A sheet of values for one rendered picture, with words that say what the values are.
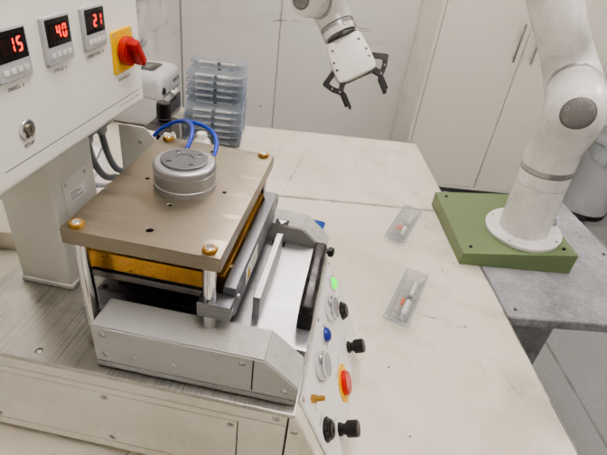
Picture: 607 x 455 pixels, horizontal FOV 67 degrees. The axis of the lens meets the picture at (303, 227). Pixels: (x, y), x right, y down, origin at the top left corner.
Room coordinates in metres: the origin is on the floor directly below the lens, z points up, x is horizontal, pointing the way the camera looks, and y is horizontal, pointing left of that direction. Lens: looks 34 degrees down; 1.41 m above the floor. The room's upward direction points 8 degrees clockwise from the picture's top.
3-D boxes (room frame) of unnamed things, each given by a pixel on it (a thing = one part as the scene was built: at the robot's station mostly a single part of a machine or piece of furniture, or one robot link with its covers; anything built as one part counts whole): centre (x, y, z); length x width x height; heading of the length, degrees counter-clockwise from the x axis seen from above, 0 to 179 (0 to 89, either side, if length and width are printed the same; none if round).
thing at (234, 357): (0.38, 0.10, 0.96); 0.25 x 0.05 x 0.07; 85
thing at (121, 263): (0.53, 0.16, 1.07); 0.22 x 0.17 x 0.10; 175
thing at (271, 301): (0.52, 0.11, 0.97); 0.30 x 0.22 x 0.08; 85
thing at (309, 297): (0.50, -0.02, 0.99); 0.15 x 0.02 x 0.04; 175
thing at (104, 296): (0.52, 0.16, 0.98); 0.20 x 0.17 x 0.03; 175
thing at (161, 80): (1.49, 0.61, 0.88); 0.25 x 0.20 x 0.17; 89
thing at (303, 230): (0.65, 0.07, 0.96); 0.26 x 0.05 x 0.07; 85
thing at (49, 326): (0.52, 0.19, 0.93); 0.46 x 0.35 x 0.01; 85
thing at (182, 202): (0.54, 0.19, 1.08); 0.31 x 0.24 x 0.13; 175
